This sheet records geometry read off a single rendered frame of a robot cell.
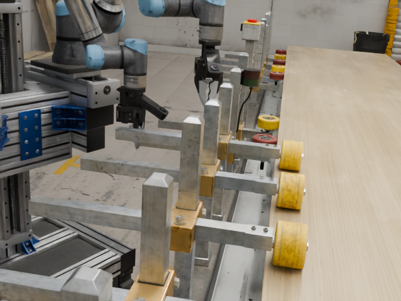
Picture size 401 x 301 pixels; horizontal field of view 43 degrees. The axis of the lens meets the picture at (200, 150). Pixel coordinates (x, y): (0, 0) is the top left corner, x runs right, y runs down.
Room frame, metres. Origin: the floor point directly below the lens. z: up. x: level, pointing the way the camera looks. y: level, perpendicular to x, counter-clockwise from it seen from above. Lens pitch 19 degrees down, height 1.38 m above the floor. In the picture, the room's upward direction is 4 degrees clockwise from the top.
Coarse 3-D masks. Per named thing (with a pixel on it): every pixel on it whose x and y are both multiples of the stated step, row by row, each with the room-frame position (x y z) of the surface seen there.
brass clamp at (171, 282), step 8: (168, 272) 0.64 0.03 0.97; (136, 280) 0.62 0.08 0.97; (168, 280) 0.62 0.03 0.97; (176, 280) 0.65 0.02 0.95; (136, 288) 0.60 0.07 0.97; (144, 288) 0.60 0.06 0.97; (152, 288) 0.60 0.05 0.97; (160, 288) 0.60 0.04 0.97; (168, 288) 0.61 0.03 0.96; (128, 296) 0.58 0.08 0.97; (136, 296) 0.58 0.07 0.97; (144, 296) 0.58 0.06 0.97; (152, 296) 0.58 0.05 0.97; (160, 296) 0.58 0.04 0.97
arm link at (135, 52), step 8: (128, 40) 1.60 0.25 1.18; (136, 40) 1.61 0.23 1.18; (144, 40) 1.63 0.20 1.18; (128, 48) 1.59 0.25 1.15; (136, 48) 1.59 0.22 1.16; (144, 48) 1.60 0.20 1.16; (128, 56) 1.58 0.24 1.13; (136, 56) 1.59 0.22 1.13; (144, 56) 1.60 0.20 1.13; (128, 64) 1.58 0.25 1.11; (136, 64) 1.59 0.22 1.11; (144, 64) 1.61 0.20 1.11; (128, 72) 1.59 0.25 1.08; (136, 72) 1.59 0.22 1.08; (144, 72) 1.61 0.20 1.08
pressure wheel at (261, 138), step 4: (256, 136) 1.56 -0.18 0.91; (260, 136) 1.57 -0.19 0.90; (264, 136) 1.55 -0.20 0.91; (268, 136) 1.58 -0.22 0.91; (272, 136) 1.57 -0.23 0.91; (252, 140) 1.55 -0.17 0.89; (256, 140) 1.53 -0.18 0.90; (260, 140) 1.52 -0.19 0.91; (264, 140) 1.52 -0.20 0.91; (268, 140) 1.53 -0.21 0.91; (272, 140) 1.53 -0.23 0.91; (276, 140) 1.54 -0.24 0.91; (272, 144) 1.52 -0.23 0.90; (276, 144) 1.54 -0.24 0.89; (260, 164) 1.56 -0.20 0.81; (260, 168) 1.55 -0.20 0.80
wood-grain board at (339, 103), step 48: (288, 48) 3.96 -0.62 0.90; (288, 96) 2.23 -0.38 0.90; (336, 96) 2.31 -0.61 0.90; (384, 96) 2.39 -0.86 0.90; (336, 144) 1.56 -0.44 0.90; (384, 144) 1.60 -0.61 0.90; (336, 192) 1.16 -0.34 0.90; (384, 192) 1.18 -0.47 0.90; (336, 240) 0.91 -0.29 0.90; (384, 240) 0.92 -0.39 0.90; (288, 288) 0.73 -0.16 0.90; (336, 288) 0.74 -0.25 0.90; (384, 288) 0.75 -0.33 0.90
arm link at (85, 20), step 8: (64, 0) 1.66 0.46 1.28; (72, 0) 1.64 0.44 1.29; (80, 0) 1.65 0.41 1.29; (88, 0) 1.68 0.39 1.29; (72, 8) 1.65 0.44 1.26; (80, 8) 1.65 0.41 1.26; (88, 8) 1.67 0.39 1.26; (72, 16) 1.66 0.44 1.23; (80, 16) 1.65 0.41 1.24; (88, 16) 1.66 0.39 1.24; (80, 24) 1.66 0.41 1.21; (88, 24) 1.66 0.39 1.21; (96, 24) 1.68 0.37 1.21; (80, 32) 1.67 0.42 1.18; (88, 32) 1.66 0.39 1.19; (96, 32) 1.67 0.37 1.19; (88, 40) 1.66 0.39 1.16; (96, 40) 1.67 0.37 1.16; (104, 40) 1.70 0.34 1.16
